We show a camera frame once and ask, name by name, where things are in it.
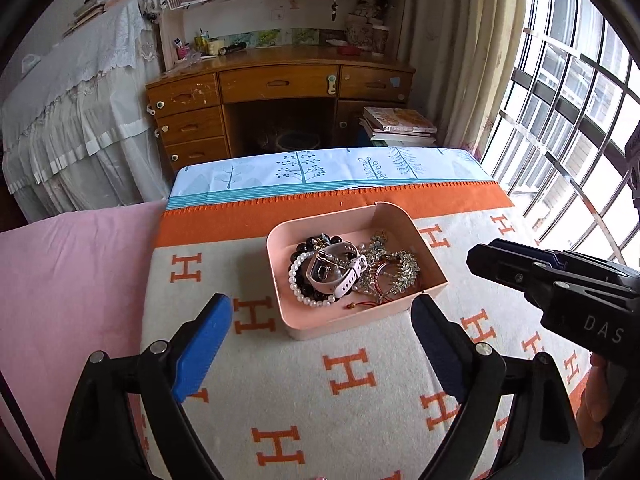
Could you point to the wooden desk with drawers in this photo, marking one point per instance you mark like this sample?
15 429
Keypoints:
229 107

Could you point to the pink jewelry tray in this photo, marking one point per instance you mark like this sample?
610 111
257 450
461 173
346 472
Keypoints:
308 314

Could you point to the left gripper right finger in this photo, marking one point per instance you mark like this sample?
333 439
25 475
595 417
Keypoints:
462 370

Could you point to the white lace covered furniture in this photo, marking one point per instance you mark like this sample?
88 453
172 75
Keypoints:
76 133

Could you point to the black trash bin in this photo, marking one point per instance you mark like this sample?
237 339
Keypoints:
291 140

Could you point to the person's right hand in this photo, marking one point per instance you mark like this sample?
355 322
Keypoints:
594 403

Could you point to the pink bed sheet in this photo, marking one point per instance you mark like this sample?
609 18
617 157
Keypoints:
70 285

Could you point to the pink strap wristwatch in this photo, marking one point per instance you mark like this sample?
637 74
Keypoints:
335 269

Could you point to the window security grille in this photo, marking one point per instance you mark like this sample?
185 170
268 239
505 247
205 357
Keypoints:
557 147

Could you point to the stack of books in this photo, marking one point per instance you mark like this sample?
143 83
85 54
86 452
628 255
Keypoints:
398 127

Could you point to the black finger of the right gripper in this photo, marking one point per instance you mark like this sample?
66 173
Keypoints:
508 263

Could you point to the wooden bookshelf with books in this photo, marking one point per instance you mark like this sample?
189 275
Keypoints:
371 25

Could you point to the beige curtain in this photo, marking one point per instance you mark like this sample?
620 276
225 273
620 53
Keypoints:
462 53

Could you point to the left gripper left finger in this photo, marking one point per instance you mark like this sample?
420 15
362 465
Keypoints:
184 360

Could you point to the blue plant print sheet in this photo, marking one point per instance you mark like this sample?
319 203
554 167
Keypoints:
335 169

